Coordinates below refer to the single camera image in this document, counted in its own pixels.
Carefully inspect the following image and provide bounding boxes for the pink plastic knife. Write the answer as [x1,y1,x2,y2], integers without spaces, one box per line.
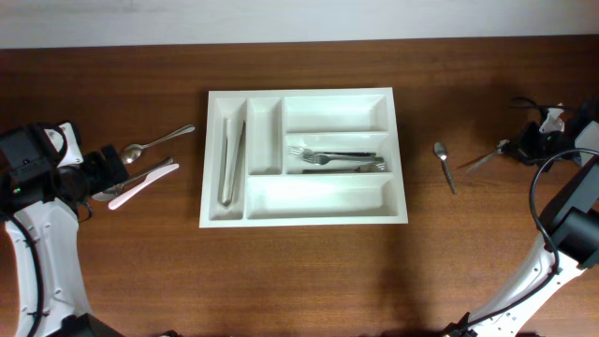
[108,164,180,211]

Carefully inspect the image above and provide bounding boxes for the silver metal tongs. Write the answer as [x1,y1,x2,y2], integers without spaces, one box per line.
[219,118,245,207]

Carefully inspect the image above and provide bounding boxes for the large silver spoon left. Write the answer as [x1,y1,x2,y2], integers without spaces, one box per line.
[92,156,174,202]

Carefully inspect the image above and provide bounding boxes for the silver spoon upper left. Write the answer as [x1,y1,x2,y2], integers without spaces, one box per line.
[120,125,196,164]

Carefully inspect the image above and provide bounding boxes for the small silver spoon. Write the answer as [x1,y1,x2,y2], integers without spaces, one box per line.
[460,139,509,173]
[433,142,457,195]

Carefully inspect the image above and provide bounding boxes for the silver fork diagonal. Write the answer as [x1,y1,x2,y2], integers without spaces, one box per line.
[287,146,376,157]

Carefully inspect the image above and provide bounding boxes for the white plastic cutlery tray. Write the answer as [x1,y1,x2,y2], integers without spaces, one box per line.
[199,87,408,228]

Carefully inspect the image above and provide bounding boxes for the silver fork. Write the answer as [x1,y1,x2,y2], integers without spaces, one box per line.
[299,154,385,166]

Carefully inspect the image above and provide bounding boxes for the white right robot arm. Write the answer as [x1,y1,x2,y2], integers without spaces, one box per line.
[442,96,598,337]

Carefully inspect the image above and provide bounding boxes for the silver fork tines down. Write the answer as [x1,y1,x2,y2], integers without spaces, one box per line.
[301,163,387,174]

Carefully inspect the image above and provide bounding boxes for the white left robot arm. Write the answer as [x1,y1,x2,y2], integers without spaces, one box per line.
[1,122,128,336]

